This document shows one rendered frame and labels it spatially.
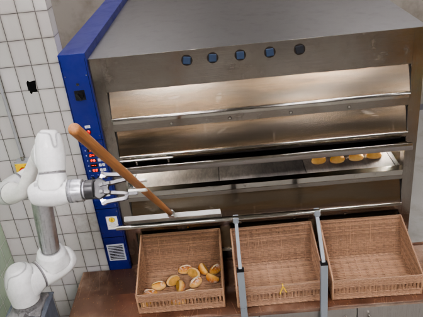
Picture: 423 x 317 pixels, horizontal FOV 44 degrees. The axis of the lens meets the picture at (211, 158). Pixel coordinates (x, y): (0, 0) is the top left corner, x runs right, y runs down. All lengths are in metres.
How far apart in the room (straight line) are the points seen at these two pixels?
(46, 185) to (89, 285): 1.83
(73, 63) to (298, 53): 1.29
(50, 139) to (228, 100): 1.40
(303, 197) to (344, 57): 0.97
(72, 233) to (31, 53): 1.28
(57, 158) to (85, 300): 1.79
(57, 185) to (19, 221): 1.80
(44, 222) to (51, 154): 0.81
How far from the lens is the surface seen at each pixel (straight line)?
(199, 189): 3.42
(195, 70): 3.08
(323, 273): 3.13
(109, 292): 3.66
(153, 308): 3.42
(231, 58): 3.06
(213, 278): 3.51
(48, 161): 2.02
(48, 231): 2.81
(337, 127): 3.31
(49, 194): 2.02
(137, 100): 3.18
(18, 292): 2.94
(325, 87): 3.19
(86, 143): 1.31
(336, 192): 3.55
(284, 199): 3.51
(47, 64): 3.21
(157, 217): 2.98
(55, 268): 2.96
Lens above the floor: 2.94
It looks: 28 degrees down
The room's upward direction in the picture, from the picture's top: 6 degrees counter-clockwise
